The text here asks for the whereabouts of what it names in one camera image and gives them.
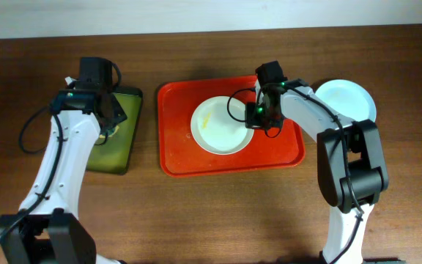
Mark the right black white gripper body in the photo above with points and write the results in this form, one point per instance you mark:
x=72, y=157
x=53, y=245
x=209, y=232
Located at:
x=262, y=118

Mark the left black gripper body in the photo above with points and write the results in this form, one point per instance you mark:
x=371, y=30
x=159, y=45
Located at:
x=112, y=111

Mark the yellow green sponge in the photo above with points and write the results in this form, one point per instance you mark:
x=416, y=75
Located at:
x=110, y=132

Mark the white plate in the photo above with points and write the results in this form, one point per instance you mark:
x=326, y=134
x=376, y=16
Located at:
x=215, y=131

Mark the red plastic tray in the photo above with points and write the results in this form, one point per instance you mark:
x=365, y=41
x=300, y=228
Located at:
x=181, y=156

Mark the light blue top plate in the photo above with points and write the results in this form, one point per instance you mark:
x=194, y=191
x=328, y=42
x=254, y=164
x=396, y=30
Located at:
x=349, y=99

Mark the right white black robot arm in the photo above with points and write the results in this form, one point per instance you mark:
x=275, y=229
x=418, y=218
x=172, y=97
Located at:
x=351, y=169

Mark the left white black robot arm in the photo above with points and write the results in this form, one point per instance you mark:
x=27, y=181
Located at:
x=46, y=228

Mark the black tray with green liquid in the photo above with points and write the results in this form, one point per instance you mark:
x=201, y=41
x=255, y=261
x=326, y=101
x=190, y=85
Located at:
x=113, y=157

